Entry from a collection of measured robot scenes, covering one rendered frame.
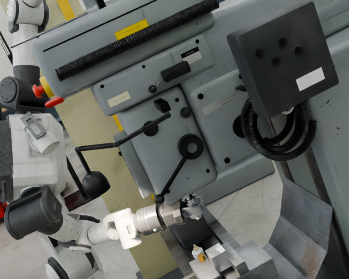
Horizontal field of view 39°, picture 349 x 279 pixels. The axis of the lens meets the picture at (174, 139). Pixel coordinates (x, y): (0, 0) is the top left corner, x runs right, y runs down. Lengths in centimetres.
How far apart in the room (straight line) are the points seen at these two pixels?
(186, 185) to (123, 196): 194
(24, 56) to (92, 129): 150
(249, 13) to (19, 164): 84
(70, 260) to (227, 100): 101
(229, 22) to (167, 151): 39
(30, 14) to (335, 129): 106
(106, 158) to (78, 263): 130
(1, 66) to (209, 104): 923
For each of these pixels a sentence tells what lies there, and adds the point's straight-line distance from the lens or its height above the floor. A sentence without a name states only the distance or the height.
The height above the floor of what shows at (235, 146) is 140.
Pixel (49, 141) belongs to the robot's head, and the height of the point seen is 160.
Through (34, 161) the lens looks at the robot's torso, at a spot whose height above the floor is 155.
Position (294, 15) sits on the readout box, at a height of 171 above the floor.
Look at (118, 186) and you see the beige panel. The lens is 332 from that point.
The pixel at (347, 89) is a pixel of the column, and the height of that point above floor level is 144.
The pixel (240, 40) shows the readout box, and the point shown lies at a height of 171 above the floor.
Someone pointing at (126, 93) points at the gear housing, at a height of 167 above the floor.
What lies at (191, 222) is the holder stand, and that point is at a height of 103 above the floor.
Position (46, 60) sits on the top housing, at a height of 183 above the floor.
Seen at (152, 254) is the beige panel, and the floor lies 22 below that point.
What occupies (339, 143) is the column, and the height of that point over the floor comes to 131.
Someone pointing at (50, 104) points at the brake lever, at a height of 170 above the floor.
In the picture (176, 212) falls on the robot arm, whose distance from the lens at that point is 152.
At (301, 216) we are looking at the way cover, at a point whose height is 101.
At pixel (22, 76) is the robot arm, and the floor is 179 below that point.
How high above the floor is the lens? 191
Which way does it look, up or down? 18 degrees down
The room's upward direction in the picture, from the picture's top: 24 degrees counter-clockwise
